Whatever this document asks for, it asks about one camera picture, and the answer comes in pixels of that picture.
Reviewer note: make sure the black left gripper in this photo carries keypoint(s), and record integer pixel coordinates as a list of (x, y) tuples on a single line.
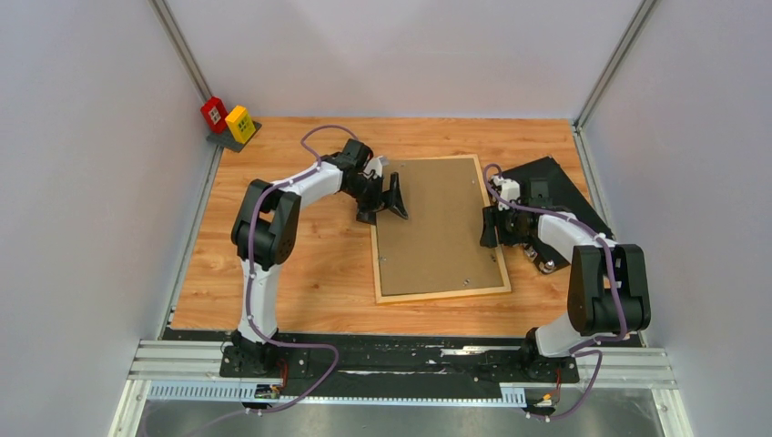
[(367, 212)]

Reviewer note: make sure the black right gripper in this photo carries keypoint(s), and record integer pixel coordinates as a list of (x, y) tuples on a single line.
[(491, 217)]

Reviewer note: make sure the brown cardboard backing sheet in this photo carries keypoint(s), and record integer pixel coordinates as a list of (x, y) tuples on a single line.
[(440, 226)]

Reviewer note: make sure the light wooden picture frame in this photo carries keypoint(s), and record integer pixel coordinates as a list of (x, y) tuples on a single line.
[(440, 297)]

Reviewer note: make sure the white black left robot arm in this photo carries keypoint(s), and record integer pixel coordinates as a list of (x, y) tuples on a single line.
[(266, 228)]

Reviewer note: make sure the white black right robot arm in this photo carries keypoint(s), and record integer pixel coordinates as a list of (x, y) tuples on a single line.
[(608, 296)]

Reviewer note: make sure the yellow toy house block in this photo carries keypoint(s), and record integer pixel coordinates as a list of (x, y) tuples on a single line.
[(240, 124)]

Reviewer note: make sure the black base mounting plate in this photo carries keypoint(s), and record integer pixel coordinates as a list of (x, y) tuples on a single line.
[(383, 366)]

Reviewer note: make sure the red toy house block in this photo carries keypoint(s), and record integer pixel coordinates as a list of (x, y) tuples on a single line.
[(214, 113)]

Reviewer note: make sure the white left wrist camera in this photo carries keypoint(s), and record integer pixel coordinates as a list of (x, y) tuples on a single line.
[(374, 167)]

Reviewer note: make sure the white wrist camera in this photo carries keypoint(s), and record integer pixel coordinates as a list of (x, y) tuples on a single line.
[(506, 192), (374, 167)]

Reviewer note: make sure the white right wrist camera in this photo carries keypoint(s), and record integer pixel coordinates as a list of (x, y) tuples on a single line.
[(506, 192)]

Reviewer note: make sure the black ribbed frame backing board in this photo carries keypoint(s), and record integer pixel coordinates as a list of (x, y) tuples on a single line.
[(544, 184)]

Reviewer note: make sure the aluminium rail right table edge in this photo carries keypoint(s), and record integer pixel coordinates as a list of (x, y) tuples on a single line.
[(601, 165)]

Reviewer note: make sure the grey toy base plate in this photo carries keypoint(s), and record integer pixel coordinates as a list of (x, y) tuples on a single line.
[(226, 140)]

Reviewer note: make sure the aluminium front rail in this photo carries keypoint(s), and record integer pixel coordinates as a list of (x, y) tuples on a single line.
[(177, 370)]

